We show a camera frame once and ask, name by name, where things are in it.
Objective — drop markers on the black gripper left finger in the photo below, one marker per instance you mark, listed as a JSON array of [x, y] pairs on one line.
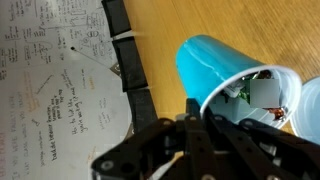
[[196, 143]]

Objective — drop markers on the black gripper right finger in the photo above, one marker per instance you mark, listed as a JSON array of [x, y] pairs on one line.
[[260, 153]]

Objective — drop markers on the copper foil candy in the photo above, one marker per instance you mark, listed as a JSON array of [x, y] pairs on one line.
[[276, 113]]

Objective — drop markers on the green foil candy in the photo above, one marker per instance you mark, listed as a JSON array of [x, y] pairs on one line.
[[245, 94]]

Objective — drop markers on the white candy wrapper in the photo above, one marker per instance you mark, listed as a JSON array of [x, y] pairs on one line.
[[233, 89]]

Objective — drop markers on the large written whiteboard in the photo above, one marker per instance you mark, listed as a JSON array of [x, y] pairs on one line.
[[50, 100]]

